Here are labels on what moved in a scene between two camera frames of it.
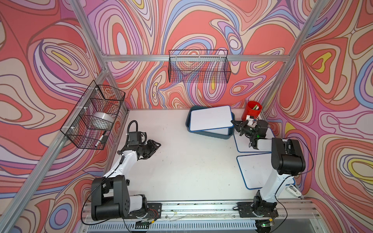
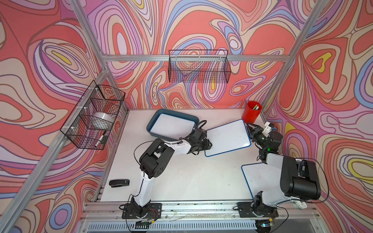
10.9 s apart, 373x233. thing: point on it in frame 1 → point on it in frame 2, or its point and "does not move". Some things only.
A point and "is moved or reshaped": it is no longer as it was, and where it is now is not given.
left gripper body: x=145 y=150 → x=203 y=145
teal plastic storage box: x=223 y=132 → x=159 y=111
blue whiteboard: x=256 y=168 is moved or reshaped
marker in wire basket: x=100 y=139 does not move
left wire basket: x=89 y=124 does not move
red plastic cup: x=252 y=108 does not move
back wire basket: x=199 y=66 does not move
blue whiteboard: x=213 y=118 → x=171 y=126
